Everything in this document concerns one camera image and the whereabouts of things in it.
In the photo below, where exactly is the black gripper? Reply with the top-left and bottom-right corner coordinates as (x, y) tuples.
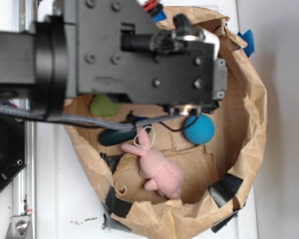
(63, 0), (227, 113)

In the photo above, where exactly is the green plush animal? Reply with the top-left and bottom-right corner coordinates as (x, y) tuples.
(90, 94), (121, 117)

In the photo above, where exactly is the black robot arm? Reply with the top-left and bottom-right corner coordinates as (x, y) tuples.
(0, 0), (227, 120)

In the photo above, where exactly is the dark green oval object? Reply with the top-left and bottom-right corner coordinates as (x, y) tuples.
(98, 129), (136, 146)

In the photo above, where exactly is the blue dimpled ball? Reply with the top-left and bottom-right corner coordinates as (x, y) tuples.
(184, 115), (215, 145)

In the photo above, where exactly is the pink plush bunny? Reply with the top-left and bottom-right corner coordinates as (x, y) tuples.
(121, 126), (184, 200)

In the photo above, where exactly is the brown paper bag container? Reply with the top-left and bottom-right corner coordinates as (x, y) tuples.
(66, 6), (268, 239)

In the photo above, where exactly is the white cutting board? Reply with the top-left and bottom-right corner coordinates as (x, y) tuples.
(33, 0), (258, 239)

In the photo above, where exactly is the grey braided cable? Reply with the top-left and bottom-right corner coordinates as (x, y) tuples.
(0, 102), (175, 131)

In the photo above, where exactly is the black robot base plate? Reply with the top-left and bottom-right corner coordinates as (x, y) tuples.
(0, 115), (26, 193)

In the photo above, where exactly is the aluminium frame rail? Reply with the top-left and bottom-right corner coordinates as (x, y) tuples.
(6, 0), (38, 239)

